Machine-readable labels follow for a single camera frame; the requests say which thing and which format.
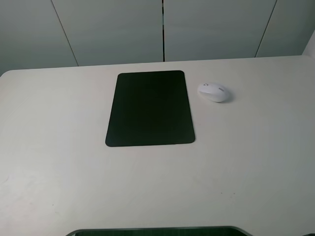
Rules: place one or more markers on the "white computer mouse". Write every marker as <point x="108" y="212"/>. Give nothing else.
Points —
<point x="214" y="92"/>

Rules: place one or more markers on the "black mouse pad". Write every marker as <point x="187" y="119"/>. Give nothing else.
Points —
<point x="150" y="109"/>

